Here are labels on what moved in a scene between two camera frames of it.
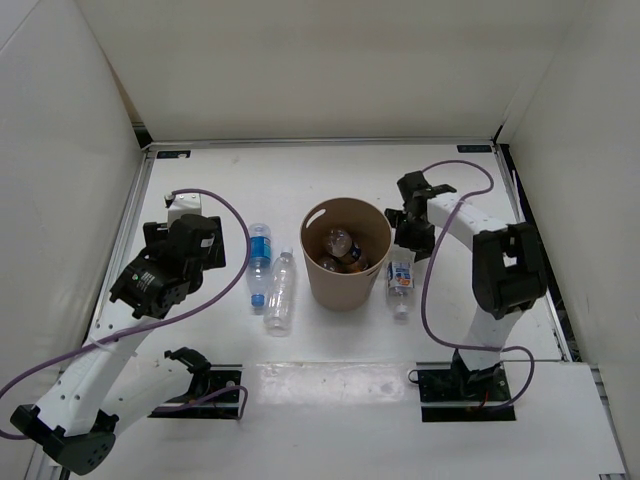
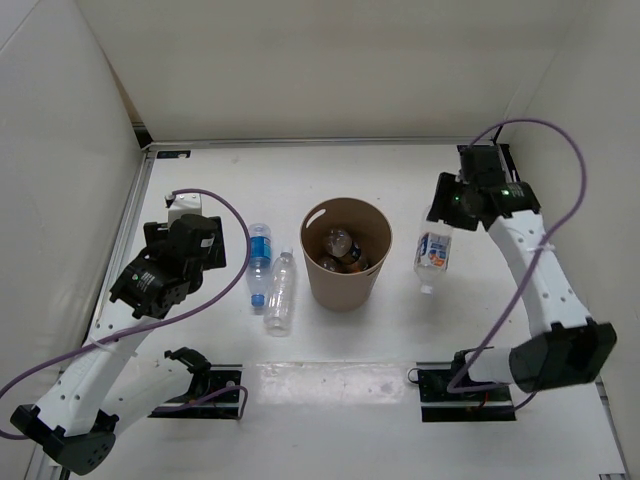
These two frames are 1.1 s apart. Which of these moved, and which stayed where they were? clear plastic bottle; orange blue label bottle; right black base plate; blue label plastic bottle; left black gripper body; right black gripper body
Moved: orange blue label bottle; right black gripper body
Stayed: right black base plate; blue label plastic bottle; left black gripper body; clear plastic bottle
